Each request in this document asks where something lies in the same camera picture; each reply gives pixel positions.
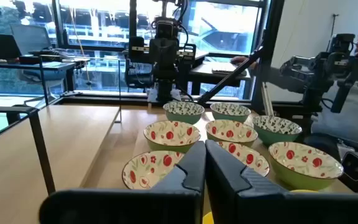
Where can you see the computer keyboard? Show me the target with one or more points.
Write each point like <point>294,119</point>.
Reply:
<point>225,68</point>

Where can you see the grey office chair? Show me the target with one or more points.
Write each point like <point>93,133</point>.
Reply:
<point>30,39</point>

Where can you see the wooden shelf with black frame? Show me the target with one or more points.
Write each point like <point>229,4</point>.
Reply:
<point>73,140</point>

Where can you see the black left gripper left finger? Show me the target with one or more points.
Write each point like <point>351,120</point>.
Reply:
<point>166,205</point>

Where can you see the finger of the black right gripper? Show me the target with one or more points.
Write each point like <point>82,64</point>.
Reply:
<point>171,59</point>
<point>157,59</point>

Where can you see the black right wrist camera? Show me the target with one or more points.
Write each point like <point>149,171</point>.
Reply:
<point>166,29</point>

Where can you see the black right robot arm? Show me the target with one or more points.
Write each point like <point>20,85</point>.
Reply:
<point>165,84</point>

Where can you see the person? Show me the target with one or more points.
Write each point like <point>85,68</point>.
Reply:
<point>353,118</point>

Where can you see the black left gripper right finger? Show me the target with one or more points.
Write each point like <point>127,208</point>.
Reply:
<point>259,205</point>

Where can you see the silver aluminium bracket bar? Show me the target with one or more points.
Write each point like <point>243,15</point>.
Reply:
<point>267,102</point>

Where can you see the black desk with keyboard tray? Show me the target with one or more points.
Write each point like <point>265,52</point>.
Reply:
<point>204,76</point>

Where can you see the person's hand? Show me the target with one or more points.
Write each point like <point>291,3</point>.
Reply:
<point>241,61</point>

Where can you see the black computer box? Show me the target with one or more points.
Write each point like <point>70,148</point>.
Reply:
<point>138,74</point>

